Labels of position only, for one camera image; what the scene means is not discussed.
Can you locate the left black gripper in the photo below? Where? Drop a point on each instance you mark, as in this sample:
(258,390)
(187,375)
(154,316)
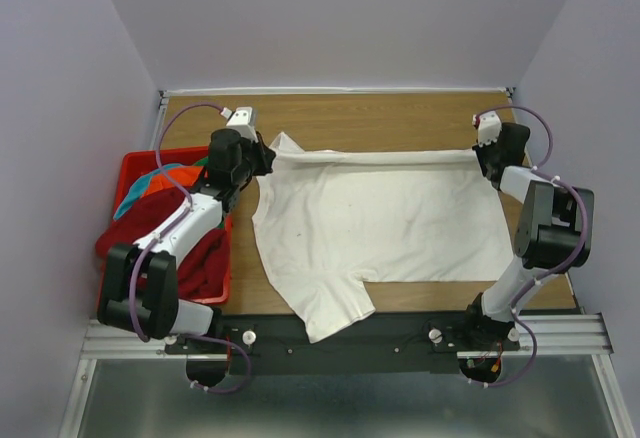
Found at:
(266,155)

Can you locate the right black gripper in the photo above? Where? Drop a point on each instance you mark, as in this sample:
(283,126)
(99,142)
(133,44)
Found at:
(479,151)

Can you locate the white t shirt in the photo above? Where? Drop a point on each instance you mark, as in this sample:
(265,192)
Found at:
(327,223)

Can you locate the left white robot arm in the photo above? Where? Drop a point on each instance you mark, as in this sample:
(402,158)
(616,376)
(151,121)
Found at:
(139,291)

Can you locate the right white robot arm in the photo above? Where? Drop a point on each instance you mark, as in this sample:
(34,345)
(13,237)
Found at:
(553,234)

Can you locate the green t shirt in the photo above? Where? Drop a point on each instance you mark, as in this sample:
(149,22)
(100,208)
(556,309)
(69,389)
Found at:
(201,163)

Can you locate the orange t shirt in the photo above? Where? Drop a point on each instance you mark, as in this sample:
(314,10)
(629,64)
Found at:
(184,176)

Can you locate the red plastic bin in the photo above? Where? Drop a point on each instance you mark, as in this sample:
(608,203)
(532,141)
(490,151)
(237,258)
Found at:
(137,164)

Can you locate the teal t shirt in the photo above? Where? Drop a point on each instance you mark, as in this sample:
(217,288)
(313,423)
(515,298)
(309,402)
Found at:
(134,193)

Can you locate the dark red t shirt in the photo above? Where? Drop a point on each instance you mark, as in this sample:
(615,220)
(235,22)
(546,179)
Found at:
(201,274)

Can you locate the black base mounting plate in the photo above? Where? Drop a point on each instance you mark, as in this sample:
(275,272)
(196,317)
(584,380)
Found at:
(434,342)

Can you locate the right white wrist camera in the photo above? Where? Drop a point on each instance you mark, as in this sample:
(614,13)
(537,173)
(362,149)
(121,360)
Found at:
(488,127)

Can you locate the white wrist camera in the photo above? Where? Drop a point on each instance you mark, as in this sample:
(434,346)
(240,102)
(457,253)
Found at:
(242,120)
(488,127)

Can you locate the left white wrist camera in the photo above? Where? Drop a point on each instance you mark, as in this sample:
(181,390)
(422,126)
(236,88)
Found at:
(242,120)

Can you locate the aluminium frame rail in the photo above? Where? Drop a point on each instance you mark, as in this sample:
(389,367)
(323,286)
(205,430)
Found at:
(557,335)

